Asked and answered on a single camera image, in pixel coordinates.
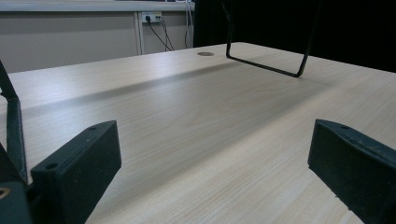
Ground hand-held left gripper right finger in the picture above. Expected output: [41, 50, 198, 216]
[307, 119, 396, 224]

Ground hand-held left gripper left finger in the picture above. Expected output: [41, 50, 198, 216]
[30, 120, 122, 224]

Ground black metal shelf riser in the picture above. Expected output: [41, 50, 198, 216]
[221, 0, 321, 78]

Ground black curtain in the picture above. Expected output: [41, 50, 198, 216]
[193, 0, 396, 74]

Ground black socket cables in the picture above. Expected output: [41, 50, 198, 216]
[145, 16, 176, 52]

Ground white wall socket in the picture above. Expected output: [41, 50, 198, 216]
[141, 11, 163, 24]

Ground white hanging cables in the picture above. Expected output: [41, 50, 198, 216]
[184, 0, 196, 49]

